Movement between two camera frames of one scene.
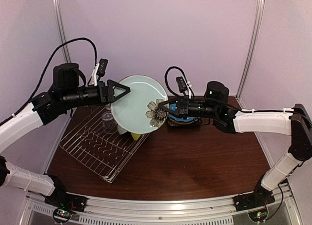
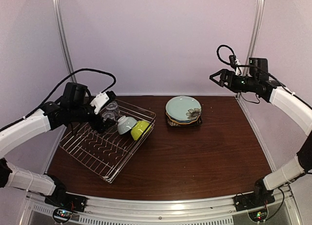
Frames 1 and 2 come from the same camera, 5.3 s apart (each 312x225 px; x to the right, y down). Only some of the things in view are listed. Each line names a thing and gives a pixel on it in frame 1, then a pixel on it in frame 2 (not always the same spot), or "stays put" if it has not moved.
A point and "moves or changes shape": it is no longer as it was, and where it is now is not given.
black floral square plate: x=197 y=123 stays put
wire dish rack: x=94 y=140 stays put
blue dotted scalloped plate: x=172 y=107 stays put
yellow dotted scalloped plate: x=172 y=121 stays put
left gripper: x=105 y=92 -> x=104 y=124
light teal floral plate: x=137 y=112 moves or changes shape
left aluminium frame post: x=61 y=25 stays put
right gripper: x=185 y=111 -> x=231 y=84
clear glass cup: x=107 y=118 stays put
